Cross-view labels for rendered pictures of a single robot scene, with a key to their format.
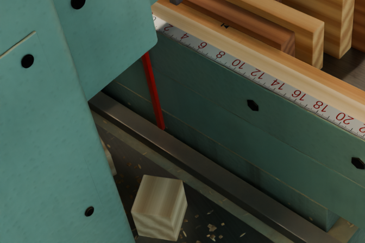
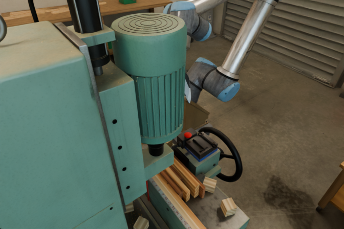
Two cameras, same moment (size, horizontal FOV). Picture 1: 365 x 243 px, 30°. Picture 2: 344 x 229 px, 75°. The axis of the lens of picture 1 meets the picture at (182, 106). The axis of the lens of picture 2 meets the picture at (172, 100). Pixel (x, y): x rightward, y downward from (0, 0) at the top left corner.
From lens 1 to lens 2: 0.33 m
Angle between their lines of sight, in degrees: 11
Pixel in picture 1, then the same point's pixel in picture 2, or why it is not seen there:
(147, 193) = (138, 222)
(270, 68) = (173, 201)
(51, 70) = (116, 208)
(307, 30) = (185, 192)
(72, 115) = (119, 215)
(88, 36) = (129, 192)
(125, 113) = not seen: hidden behind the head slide
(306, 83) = (180, 208)
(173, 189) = (145, 222)
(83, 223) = not seen: outside the picture
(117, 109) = not seen: hidden behind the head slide
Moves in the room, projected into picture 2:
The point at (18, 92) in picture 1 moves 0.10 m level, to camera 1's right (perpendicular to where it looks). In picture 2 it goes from (107, 213) to (147, 215)
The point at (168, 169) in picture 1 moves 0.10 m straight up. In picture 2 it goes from (147, 212) to (145, 199)
